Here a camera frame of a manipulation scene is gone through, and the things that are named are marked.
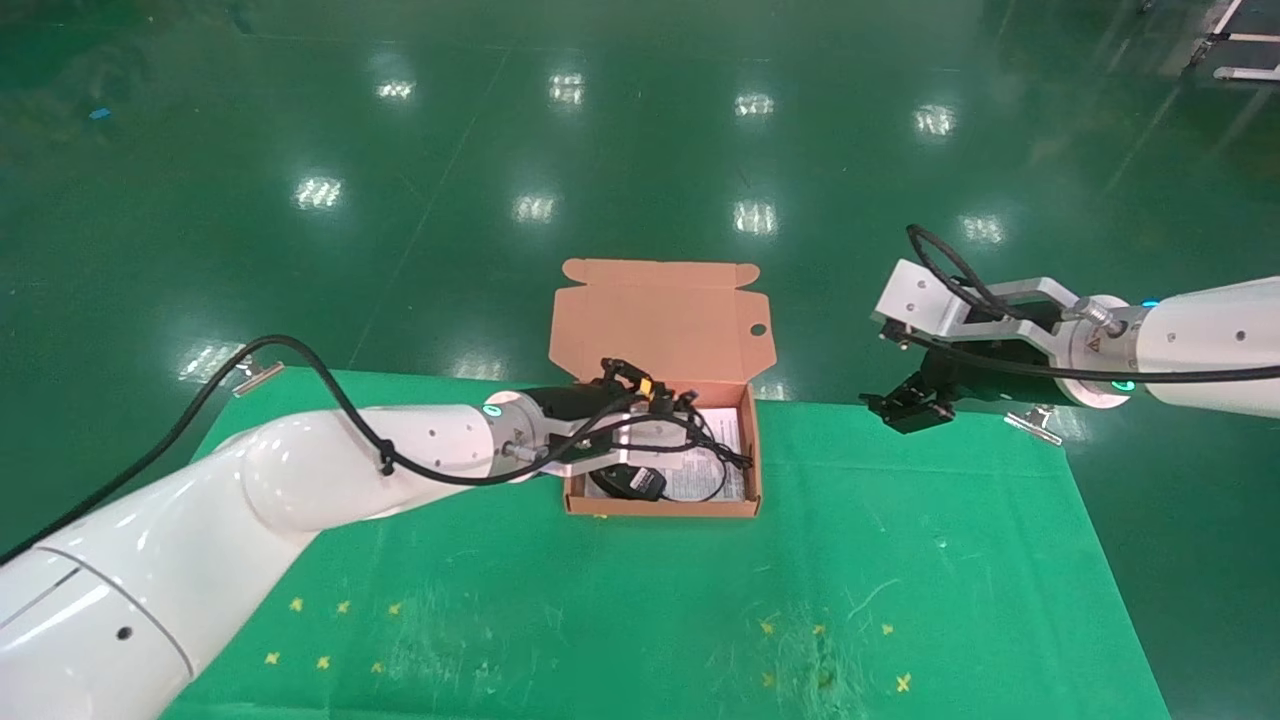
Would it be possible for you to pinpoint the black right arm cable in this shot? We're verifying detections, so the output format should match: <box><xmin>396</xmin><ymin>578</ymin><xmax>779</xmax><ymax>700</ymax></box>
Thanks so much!
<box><xmin>905</xmin><ymin>225</ymin><xmax>1280</xmax><ymax>385</ymax></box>

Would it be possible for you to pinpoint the green table mat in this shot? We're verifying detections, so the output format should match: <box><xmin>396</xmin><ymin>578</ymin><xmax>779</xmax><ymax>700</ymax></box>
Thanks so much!
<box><xmin>160</xmin><ymin>365</ymin><xmax>1171</xmax><ymax>720</ymax></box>

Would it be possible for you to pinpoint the orange cardboard box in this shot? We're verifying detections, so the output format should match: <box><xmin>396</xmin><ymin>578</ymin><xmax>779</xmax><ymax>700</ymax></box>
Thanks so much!
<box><xmin>548</xmin><ymin>258</ymin><xmax>778</xmax><ymax>519</ymax></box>

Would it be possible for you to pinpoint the white metal frame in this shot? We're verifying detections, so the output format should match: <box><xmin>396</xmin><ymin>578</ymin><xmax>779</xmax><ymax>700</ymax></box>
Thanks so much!
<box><xmin>1185</xmin><ymin>0</ymin><xmax>1280</xmax><ymax>84</ymax></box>

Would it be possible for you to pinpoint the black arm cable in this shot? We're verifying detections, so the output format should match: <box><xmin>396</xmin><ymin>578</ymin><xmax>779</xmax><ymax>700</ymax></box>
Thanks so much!
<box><xmin>905</xmin><ymin>225</ymin><xmax>1280</xmax><ymax>385</ymax></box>
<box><xmin>0</xmin><ymin>335</ymin><xmax>646</xmax><ymax>567</ymax></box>

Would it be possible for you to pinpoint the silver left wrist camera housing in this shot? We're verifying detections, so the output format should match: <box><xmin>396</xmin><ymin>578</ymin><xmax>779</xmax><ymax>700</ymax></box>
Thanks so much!
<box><xmin>540</xmin><ymin>414</ymin><xmax>693</xmax><ymax>481</ymax></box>

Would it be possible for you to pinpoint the white printed instruction sheet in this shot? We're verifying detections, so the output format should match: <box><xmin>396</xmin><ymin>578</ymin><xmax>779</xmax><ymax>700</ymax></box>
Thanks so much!
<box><xmin>588</xmin><ymin>404</ymin><xmax>747</xmax><ymax>504</ymax></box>

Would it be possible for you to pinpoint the black data cable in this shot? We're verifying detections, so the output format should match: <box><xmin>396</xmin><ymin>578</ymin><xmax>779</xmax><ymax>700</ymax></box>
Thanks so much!
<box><xmin>676</xmin><ymin>390</ymin><xmax>754</xmax><ymax>473</ymax></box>

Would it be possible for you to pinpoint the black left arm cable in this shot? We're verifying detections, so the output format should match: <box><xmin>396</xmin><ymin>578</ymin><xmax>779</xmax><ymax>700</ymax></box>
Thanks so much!
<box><xmin>0</xmin><ymin>335</ymin><xmax>646</xmax><ymax>567</ymax></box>

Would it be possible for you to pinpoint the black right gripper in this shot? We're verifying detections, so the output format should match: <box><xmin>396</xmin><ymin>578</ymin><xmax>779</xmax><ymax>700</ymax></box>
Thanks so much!
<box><xmin>860</xmin><ymin>332</ymin><xmax>1073</xmax><ymax>435</ymax></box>

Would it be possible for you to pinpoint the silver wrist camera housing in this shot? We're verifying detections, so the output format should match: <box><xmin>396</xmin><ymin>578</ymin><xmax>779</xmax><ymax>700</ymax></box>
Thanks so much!
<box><xmin>540</xmin><ymin>414</ymin><xmax>693</xmax><ymax>481</ymax></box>
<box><xmin>870</xmin><ymin>258</ymin><xmax>1087</xmax><ymax>353</ymax></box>

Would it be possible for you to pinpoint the black wired mouse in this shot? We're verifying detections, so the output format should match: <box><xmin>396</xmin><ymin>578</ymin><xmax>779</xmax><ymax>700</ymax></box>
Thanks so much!
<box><xmin>588</xmin><ymin>455</ymin><xmax>733</xmax><ymax>504</ymax></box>

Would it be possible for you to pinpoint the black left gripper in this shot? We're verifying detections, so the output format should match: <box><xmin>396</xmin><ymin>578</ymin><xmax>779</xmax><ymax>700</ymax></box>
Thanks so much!
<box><xmin>518</xmin><ymin>357</ymin><xmax>701</xmax><ymax>423</ymax></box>

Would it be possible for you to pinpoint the metal binder clip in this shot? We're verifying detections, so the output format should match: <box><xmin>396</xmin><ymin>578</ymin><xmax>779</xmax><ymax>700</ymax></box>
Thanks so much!
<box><xmin>231</xmin><ymin>358</ymin><xmax>287</xmax><ymax>399</ymax></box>
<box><xmin>1003</xmin><ymin>403</ymin><xmax>1064</xmax><ymax>447</ymax></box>

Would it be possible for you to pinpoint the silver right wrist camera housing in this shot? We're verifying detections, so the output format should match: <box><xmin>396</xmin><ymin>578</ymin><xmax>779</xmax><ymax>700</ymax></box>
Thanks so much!
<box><xmin>870</xmin><ymin>258</ymin><xmax>1087</xmax><ymax>353</ymax></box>

